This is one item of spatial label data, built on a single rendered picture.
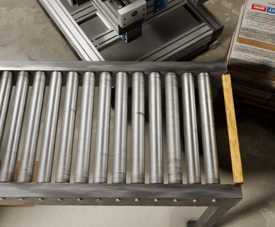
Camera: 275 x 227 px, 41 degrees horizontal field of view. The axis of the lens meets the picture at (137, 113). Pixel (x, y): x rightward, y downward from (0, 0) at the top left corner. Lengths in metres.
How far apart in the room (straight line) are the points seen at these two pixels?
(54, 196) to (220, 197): 0.55
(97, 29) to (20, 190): 1.33
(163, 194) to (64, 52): 1.53
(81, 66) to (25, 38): 1.24
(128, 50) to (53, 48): 0.58
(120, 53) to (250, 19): 0.85
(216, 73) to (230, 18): 1.31
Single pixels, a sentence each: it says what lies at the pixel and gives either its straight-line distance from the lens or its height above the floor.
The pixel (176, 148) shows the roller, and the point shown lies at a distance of 1.31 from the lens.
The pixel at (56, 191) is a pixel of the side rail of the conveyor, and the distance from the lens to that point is 1.28.
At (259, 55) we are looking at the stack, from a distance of 1.90.
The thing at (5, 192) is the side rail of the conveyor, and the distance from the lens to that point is 1.32.
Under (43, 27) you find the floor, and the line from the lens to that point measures 2.71.
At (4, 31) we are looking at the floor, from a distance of 2.76.
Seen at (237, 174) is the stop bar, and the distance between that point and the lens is 1.29.
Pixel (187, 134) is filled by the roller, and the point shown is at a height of 0.79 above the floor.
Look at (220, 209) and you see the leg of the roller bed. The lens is 1.44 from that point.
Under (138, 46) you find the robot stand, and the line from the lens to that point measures 2.26.
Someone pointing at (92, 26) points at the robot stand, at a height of 0.21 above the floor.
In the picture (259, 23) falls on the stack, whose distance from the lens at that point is 1.73.
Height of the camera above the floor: 2.01
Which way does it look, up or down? 63 degrees down
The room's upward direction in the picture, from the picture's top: straight up
